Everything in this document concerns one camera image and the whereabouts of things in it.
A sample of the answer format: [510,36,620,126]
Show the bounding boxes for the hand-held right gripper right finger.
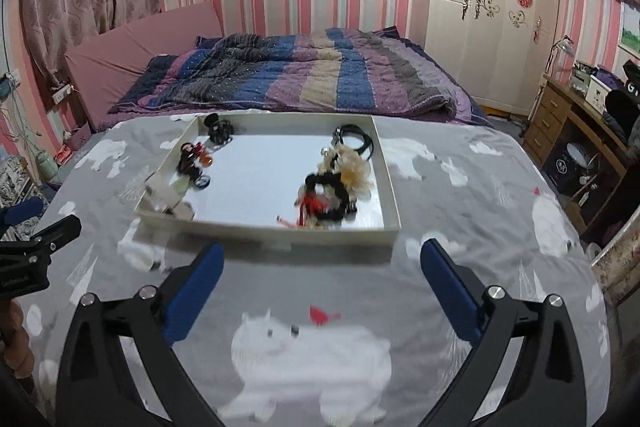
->
[415,238,608,427]

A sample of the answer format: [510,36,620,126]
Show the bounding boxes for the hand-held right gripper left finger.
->
[55,241,226,427]

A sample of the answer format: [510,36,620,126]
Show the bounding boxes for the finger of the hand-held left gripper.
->
[30,214,82,253]
[0,199,45,228]

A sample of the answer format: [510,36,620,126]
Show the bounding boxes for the jade pendant black cord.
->
[172,174,211,194]

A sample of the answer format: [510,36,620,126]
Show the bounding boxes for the red knot orange gourd pendant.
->
[192,142,215,170]

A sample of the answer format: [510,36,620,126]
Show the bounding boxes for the white shallow box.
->
[134,113,402,248]

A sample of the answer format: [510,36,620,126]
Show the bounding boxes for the red cord charm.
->
[295,192,326,225]

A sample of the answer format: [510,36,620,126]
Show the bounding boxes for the black scrunchie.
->
[303,172,358,225]

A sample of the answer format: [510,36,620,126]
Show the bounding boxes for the cream scrunchie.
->
[317,146,373,202]

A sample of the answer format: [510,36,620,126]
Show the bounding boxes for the person's left hand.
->
[0,299,36,378]

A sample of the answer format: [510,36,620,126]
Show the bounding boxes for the grey printed blanket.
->
[20,114,611,427]

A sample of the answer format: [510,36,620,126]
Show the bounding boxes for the white power strip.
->
[51,82,76,106]

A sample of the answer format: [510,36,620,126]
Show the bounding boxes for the floral chair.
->
[590,219,640,348]

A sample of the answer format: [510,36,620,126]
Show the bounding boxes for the black round drum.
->
[542,142,601,195]

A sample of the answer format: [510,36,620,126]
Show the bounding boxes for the pink padded headboard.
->
[64,2,224,132]

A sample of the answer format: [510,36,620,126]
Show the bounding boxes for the wooden desk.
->
[522,74,631,228]

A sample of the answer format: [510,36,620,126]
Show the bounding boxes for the cream wardrobe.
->
[424,0,561,118]

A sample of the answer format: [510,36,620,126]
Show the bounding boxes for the striped purple quilt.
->
[107,26,493,130]

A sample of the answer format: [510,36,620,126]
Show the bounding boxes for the white box on desk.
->
[570,67,608,108]

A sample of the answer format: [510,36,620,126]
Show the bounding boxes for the desk lamp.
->
[547,36,576,78]

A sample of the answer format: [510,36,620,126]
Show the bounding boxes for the black hair tie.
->
[202,113,236,145]

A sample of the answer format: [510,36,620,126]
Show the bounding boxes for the black cord bracelet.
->
[331,124,377,160]

